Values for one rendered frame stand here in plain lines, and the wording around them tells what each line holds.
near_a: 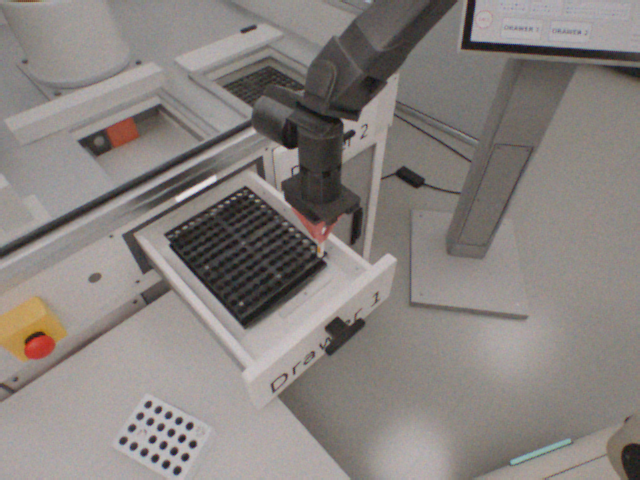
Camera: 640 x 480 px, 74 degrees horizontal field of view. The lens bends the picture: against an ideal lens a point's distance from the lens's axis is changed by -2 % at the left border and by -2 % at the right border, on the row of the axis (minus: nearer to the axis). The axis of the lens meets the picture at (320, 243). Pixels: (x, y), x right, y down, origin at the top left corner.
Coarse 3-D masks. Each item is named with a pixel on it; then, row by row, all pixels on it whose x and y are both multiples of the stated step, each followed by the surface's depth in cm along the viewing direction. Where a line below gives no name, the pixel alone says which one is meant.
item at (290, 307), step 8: (320, 280) 73; (328, 280) 73; (312, 288) 72; (320, 288) 73; (304, 296) 71; (312, 296) 72; (288, 304) 70; (296, 304) 70; (280, 312) 69; (288, 312) 69
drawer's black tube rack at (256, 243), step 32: (192, 224) 74; (224, 224) 74; (256, 224) 74; (288, 224) 74; (192, 256) 70; (224, 256) 70; (256, 256) 70; (288, 256) 70; (224, 288) 66; (256, 288) 69; (288, 288) 70; (256, 320) 66
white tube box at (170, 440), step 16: (144, 400) 65; (160, 400) 65; (144, 416) 64; (160, 416) 63; (176, 416) 63; (192, 416) 64; (128, 432) 62; (160, 432) 62; (176, 432) 62; (192, 432) 62; (208, 432) 62; (128, 448) 61; (144, 448) 61; (160, 448) 61; (176, 448) 62; (192, 448) 63; (208, 448) 63; (144, 464) 59; (160, 464) 59; (176, 464) 59; (192, 464) 59
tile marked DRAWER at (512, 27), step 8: (504, 24) 100; (512, 24) 99; (520, 24) 99; (528, 24) 99; (536, 24) 99; (504, 32) 100; (512, 32) 100; (520, 32) 100; (528, 32) 99; (536, 32) 99; (536, 40) 100
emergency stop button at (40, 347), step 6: (42, 336) 62; (48, 336) 62; (30, 342) 61; (36, 342) 61; (42, 342) 61; (48, 342) 62; (54, 342) 63; (30, 348) 60; (36, 348) 61; (42, 348) 61; (48, 348) 62; (54, 348) 63; (30, 354) 61; (36, 354) 61; (42, 354) 62; (48, 354) 63
